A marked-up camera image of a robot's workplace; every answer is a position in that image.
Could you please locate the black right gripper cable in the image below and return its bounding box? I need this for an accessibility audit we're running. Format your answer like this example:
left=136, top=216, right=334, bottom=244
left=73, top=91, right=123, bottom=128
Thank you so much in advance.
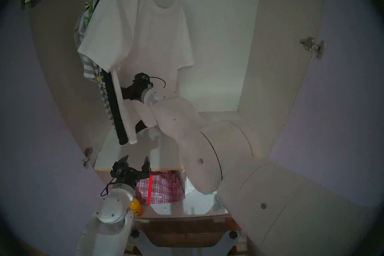
left=149, top=76, right=166, bottom=88

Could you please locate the lavender wardrobe door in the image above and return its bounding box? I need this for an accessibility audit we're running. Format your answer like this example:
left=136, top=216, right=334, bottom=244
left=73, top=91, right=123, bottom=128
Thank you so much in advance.
left=268, top=0, right=384, bottom=208
left=0, top=0, right=105, bottom=256

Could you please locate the metal cabinet hinge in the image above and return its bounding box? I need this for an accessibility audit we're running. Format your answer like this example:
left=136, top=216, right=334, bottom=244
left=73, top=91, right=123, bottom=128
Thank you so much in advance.
left=81, top=147, right=93, bottom=169
left=299, top=36, right=325, bottom=60
left=20, top=0, right=42, bottom=11

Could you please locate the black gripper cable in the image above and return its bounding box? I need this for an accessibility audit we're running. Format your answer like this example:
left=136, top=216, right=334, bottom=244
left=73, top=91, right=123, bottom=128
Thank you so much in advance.
left=149, top=76, right=166, bottom=88
left=100, top=177, right=116, bottom=197

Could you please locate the black garment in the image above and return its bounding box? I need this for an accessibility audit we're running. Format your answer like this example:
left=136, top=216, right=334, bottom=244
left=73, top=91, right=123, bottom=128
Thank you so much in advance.
left=93, top=0, right=168, bottom=145

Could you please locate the red plaid woven bag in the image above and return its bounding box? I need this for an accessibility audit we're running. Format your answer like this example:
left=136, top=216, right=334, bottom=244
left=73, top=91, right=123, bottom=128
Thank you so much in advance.
left=134, top=171, right=186, bottom=205

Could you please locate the white T-shirt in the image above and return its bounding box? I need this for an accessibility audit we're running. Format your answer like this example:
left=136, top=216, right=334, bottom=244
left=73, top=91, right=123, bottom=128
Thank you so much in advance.
left=77, top=0, right=195, bottom=145

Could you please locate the grey white striped shirt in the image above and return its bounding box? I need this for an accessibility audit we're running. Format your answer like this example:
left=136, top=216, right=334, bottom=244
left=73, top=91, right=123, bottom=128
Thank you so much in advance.
left=78, top=51, right=116, bottom=127

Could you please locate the grey robot torso frame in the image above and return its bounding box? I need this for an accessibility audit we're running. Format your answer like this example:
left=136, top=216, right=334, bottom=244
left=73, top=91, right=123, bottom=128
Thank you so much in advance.
left=131, top=230, right=240, bottom=256

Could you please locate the white carton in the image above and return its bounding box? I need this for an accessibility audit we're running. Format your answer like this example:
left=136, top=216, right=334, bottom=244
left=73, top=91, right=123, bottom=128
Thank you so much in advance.
left=183, top=176, right=195, bottom=195

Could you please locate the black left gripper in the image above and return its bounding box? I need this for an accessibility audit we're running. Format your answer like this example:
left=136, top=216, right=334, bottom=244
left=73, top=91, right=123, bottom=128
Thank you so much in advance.
left=109, top=155, right=151, bottom=187

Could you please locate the white wardrobe carcass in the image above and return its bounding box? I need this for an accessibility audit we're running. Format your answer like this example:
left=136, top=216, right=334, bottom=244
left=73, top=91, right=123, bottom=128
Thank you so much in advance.
left=28, top=0, right=326, bottom=172

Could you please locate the green floral print garment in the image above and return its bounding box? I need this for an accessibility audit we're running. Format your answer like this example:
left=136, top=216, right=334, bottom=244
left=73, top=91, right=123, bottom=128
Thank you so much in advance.
left=81, top=0, right=107, bottom=92

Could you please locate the orange drink bottle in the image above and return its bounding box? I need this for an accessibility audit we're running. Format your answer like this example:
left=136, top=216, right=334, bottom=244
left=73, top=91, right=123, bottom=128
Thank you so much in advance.
left=129, top=198, right=144, bottom=217

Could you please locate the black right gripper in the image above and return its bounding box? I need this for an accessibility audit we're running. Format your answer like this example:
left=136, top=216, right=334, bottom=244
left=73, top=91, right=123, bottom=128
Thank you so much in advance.
left=121, top=72, right=153, bottom=101

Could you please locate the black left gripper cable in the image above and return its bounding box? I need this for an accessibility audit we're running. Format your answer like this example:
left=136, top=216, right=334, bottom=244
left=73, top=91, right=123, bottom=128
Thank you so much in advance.
left=100, top=177, right=116, bottom=197

